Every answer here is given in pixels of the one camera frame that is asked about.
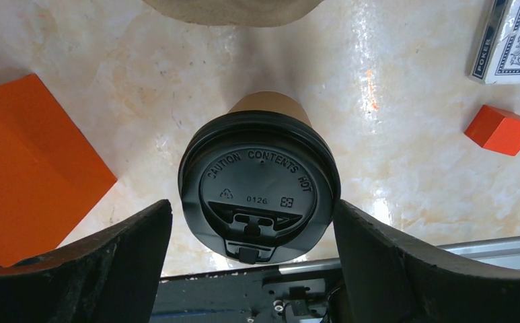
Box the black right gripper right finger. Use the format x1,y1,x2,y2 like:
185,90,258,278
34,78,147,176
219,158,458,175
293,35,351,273
333,201,520,322

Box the orange paper bag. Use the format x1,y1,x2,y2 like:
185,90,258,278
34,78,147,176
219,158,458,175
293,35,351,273
0,74,116,266

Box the brown paper coffee cup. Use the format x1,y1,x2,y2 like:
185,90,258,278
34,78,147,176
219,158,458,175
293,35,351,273
228,91,312,127

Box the small orange block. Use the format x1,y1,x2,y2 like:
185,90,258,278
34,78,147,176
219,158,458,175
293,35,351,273
464,105,520,156

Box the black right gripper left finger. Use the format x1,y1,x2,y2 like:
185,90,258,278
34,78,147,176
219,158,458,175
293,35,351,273
0,199,173,322

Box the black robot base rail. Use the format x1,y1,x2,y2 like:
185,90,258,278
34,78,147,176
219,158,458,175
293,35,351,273
149,258,354,322

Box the blue playing card deck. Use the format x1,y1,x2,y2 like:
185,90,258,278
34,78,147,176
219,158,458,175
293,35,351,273
468,1,520,85

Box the black plastic cup lid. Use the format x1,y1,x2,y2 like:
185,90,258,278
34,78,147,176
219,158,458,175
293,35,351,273
178,111,340,264

